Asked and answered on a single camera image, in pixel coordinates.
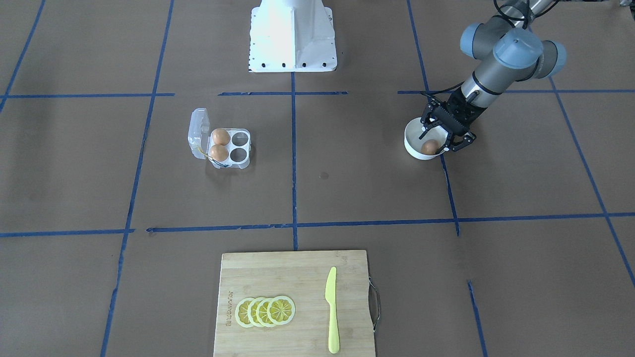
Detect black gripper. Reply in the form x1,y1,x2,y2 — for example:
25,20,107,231
419,91,485,154

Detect yellow plastic knife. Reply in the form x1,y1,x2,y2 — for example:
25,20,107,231
324,266,340,354

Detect brown egg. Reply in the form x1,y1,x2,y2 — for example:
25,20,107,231
420,139,442,156
208,144,229,163
211,128,231,145

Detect white bowl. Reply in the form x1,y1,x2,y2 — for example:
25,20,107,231
403,117,448,160

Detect brown egg front in box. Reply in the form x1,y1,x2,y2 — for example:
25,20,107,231
208,144,229,163

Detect bamboo cutting board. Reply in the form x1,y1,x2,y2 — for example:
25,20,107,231
213,249,376,357

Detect clear plastic egg box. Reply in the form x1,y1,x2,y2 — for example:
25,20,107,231
188,108,252,169

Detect lemon slice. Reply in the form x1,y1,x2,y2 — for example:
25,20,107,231
247,297,264,328
254,298,276,327
234,297,255,328
267,296,296,326

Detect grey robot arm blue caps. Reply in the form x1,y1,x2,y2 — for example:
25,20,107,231
416,0,567,160

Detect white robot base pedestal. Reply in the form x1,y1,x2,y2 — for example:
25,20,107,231
248,0,338,73

